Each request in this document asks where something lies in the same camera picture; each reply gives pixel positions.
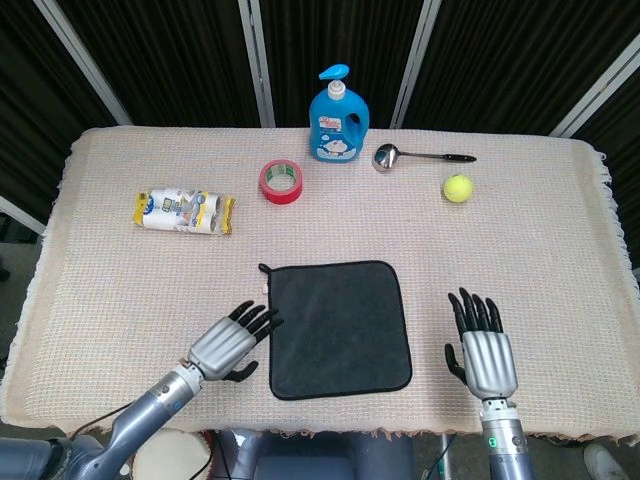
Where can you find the right black-fingered silver robot hand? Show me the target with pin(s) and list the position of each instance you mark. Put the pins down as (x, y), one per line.
(490, 365)

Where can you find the left black-fingered silver robot hand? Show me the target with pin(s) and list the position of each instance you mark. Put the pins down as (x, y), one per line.
(222, 347)

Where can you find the dark grey cloth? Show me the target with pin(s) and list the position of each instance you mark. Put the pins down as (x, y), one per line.
(340, 335)

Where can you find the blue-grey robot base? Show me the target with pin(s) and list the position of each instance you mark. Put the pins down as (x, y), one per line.
(325, 460)

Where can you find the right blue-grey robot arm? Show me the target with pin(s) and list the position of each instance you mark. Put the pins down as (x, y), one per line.
(507, 445)

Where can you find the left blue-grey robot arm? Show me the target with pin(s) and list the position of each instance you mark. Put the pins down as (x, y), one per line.
(150, 415)

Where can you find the beige woven tablecloth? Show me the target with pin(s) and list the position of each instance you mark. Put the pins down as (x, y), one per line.
(125, 310)

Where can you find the grey metal table leg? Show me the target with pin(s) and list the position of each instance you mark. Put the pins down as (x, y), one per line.
(445, 460)

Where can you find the white round stool red rim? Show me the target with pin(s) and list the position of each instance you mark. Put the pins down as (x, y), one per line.
(175, 455)

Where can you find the white rolls pack yellow ends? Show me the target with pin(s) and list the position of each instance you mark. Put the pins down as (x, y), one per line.
(180, 212)

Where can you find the white shoe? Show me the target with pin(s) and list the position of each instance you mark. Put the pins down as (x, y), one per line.
(605, 462)

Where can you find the red tape roll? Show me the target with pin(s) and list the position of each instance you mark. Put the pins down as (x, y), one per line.
(280, 197)

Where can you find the yellow-green tennis ball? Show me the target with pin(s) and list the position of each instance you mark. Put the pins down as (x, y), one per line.
(457, 188)

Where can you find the blue pump detergent bottle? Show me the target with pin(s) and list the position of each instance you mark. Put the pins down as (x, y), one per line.
(335, 135)

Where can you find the grey partition frame post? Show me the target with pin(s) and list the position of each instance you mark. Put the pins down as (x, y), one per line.
(415, 60)
(20, 212)
(595, 85)
(255, 60)
(80, 60)

